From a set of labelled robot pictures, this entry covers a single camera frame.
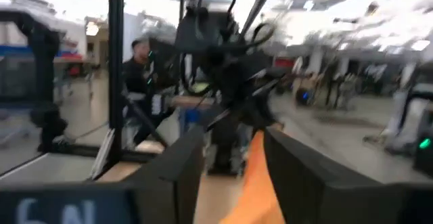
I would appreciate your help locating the black background frame stand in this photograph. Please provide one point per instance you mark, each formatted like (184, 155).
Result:
(44, 82)

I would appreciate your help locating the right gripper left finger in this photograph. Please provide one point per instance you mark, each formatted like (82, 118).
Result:
(172, 183)

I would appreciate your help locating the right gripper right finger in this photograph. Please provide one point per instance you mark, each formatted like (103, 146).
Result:
(321, 190)

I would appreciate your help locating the person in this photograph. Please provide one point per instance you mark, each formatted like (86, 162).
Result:
(135, 78)

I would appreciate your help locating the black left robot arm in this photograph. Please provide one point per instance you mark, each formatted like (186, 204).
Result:
(216, 58)

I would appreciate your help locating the orange microfiber towel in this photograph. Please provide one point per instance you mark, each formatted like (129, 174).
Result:
(257, 190)

